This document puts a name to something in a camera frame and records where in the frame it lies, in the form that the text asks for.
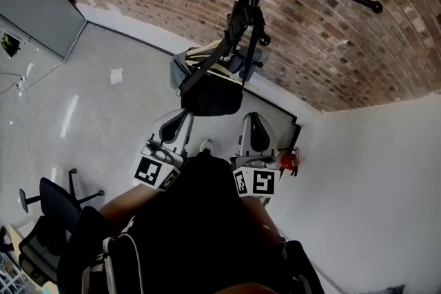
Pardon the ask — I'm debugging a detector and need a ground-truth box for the person's black clothing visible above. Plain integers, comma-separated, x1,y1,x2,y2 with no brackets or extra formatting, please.
57,151,325,294

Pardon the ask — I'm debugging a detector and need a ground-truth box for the red fire extinguisher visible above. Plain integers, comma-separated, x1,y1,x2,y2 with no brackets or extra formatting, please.
275,147,301,177

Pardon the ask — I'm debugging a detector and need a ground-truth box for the person's white shoe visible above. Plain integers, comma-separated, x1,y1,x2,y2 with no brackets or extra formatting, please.
199,138,217,153

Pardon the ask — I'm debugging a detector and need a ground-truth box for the grey metal cabinet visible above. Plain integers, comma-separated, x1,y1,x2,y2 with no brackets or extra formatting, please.
0,0,87,60

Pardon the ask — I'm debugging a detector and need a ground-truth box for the white wire rack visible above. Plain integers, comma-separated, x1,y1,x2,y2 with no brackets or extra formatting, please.
0,251,25,294

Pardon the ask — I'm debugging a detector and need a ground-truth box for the black office chair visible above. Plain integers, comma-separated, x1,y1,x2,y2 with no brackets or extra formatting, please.
17,168,105,286

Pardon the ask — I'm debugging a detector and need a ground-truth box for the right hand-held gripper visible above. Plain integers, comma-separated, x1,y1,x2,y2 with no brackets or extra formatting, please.
229,112,282,199

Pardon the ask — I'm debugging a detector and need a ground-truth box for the black bag with white trim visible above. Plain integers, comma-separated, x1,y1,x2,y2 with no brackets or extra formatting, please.
81,233,145,294

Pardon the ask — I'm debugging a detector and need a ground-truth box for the blue grey garment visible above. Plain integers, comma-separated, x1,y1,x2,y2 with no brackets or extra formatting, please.
232,47,263,79

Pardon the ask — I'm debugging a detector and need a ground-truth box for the black waist bag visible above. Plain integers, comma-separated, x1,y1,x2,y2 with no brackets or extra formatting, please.
178,5,267,117

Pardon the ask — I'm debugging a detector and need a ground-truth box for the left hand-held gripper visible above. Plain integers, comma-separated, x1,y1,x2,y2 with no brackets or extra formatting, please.
134,109,194,192

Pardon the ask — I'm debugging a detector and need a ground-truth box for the green and black device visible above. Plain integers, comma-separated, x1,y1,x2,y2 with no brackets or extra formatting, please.
0,32,21,59

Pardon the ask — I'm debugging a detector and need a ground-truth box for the white power strip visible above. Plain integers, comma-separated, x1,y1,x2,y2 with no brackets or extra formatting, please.
16,63,34,94

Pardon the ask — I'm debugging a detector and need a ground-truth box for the person's left forearm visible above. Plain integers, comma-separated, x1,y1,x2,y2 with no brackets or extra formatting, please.
98,182,163,229

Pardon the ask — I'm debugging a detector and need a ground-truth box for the person's right forearm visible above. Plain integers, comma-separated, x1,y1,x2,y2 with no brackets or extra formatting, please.
243,198,287,242

